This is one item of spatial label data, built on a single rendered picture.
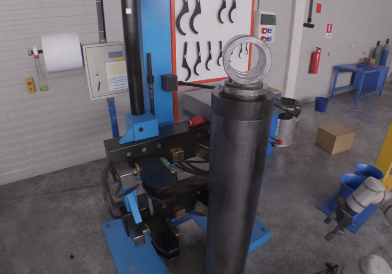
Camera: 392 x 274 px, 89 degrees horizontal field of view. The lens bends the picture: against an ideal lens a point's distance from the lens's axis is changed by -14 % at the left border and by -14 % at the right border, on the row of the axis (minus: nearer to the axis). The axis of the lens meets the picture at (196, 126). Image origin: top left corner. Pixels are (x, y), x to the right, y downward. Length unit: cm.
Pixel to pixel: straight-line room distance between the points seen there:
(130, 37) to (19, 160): 242
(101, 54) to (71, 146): 173
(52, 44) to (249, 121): 137
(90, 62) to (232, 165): 129
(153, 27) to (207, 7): 215
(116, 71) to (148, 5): 61
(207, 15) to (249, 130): 288
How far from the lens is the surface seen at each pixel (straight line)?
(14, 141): 321
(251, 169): 81
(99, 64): 176
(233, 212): 92
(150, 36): 140
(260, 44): 71
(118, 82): 181
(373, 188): 119
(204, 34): 346
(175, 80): 140
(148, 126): 131
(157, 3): 143
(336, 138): 362
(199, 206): 171
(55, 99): 301
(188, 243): 192
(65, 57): 171
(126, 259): 194
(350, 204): 122
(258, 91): 72
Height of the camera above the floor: 168
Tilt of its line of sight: 25 degrees down
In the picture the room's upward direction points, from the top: straight up
